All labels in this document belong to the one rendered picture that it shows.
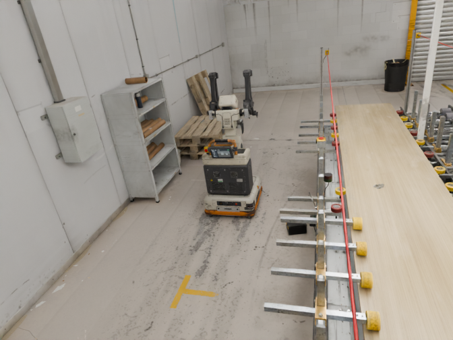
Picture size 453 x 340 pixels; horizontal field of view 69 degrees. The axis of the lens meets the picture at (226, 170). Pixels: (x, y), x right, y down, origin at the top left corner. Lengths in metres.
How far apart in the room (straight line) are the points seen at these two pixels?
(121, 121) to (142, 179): 0.82
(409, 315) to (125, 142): 3.64
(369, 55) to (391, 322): 8.73
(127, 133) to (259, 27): 6.45
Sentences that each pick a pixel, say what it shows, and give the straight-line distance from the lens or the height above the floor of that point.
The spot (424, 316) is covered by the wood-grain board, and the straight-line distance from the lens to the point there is 1.90.
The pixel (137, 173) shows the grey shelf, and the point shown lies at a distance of 4.60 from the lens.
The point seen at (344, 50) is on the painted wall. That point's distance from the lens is 9.97.
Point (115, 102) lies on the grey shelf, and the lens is 4.34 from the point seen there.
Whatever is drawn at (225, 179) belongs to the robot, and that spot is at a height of 0.51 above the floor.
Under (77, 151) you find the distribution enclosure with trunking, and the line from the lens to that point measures 3.70.
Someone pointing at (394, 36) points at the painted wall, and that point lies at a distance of 10.08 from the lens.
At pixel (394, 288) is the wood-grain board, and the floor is 0.90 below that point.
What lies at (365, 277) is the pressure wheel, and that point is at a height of 0.98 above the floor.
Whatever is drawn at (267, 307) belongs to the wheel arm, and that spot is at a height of 0.96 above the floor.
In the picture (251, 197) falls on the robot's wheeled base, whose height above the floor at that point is 0.27.
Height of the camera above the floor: 2.27
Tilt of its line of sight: 26 degrees down
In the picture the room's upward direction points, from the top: 8 degrees counter-clockwise
